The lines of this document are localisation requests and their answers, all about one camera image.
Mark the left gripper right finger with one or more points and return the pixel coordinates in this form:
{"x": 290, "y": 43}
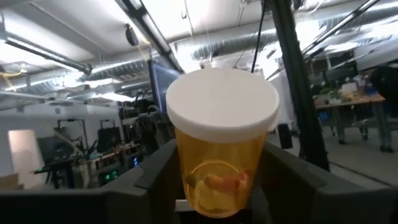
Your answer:
{"x": 326, "y": 208}

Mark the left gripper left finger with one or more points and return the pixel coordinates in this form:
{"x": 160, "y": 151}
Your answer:
{"x": 93, "y": 208}

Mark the large orange pill bottle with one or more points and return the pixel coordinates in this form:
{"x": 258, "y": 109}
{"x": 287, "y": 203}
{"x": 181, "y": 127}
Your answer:
{"x": 220, "y": 109}

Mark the cluttered workbench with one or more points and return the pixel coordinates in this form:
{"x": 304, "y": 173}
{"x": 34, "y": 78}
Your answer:
{"x": 93, "y": 161}

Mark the wooden desk grey legs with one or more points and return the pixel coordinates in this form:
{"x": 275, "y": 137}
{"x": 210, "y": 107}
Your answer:
{"x": 357, "y": 105}

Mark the blue panel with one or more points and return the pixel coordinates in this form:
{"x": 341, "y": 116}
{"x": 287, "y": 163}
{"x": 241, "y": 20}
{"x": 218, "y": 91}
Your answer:
{"x": 163, "y": 84}

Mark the grey ceiling pipe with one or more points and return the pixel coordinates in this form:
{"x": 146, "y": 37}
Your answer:
{"x": 49, "y": 56}

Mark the black hanging spotlight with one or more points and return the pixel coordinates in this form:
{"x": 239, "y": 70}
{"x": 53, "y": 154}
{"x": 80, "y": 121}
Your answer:
{"x": 132, "y": 35}

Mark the LED light bar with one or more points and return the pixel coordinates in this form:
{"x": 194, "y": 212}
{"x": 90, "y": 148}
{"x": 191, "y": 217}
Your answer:
{"x": 155, "y": 34}

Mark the black aluminium table frame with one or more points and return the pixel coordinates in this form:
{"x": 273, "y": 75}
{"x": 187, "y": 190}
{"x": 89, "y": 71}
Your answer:
{"x": 298, "y": 93}

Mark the silver ventilation duct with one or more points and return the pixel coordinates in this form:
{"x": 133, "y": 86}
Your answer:
{"x": 224, "y": 46}

